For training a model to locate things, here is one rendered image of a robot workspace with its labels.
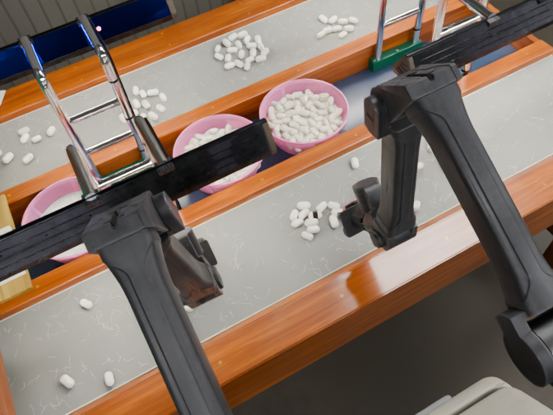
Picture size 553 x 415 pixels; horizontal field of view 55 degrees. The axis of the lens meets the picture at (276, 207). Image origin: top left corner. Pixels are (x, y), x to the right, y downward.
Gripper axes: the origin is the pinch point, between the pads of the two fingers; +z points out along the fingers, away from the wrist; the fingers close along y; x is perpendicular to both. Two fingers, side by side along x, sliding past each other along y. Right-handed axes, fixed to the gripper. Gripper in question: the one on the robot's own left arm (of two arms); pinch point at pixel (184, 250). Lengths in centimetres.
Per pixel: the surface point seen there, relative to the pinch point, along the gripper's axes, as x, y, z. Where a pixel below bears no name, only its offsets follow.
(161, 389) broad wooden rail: 20.3, 17.9, -15.5
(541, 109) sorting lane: 11, -110, 1
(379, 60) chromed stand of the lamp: -15, -86, 38
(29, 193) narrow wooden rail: -22, 30, 39
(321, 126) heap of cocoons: -7, -53, 26
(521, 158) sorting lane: 18, -92, -8
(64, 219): -21.9, 18.1, -15.8
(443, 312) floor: 80, -77, 33
